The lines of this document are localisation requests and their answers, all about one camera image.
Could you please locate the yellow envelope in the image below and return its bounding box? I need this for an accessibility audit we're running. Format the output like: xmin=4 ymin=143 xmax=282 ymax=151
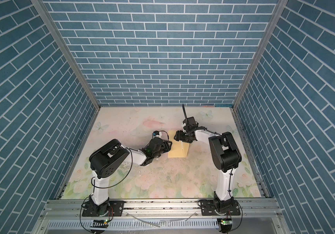
xmin=167 ymin=130 xmax=190 ymax=158

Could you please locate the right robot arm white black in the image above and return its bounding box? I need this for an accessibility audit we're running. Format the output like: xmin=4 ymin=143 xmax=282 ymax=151
xmin=174 ymin=127 xmax=242 ymax=215

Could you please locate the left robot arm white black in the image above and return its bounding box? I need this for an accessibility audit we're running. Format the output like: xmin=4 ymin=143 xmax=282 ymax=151
xmin=89 ymin=136 xmax=172 ymax=206

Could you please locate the right controller board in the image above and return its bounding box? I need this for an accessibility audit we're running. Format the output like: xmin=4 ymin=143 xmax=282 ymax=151
xmin=217 ymin=218 xmax=233 ymax=234

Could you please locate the controller board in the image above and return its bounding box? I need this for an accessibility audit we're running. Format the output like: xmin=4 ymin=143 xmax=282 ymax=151
xmin=217 ymin=218 xmax=233 ymax=234
xmin=90 ymin=219 xmax=109 ymax=230

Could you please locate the left controller board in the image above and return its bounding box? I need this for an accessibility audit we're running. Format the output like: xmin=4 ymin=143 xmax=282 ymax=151
xmin=90 ymin=219 xmax=109 ymax=230

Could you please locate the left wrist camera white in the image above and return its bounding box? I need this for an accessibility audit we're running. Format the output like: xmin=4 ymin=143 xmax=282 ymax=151
xmin=152 ymin=131 xmax=162 ymax=138

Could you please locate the right black corrugated cable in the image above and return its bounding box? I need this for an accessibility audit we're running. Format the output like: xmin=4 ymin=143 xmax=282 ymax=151
xmin=181 ymin=103 xmax=189 ymax=125

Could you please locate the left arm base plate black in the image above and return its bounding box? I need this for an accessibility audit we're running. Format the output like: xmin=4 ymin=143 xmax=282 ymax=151
xmin=82 ymin=199 xmax=124 ymax=217

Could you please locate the clear cable tie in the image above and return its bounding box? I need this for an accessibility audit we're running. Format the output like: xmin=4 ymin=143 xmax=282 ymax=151
xmin=126 ymin=212 xmax=198 ymax=228

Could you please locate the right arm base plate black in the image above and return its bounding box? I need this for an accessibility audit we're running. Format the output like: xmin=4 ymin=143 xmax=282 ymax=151
xmin=197 ymin=199 xmax=241 ymax=216

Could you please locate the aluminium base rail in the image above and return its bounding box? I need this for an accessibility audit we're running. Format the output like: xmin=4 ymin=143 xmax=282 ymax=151
xmin=33 ymin=198 xmax=289 ymax=234

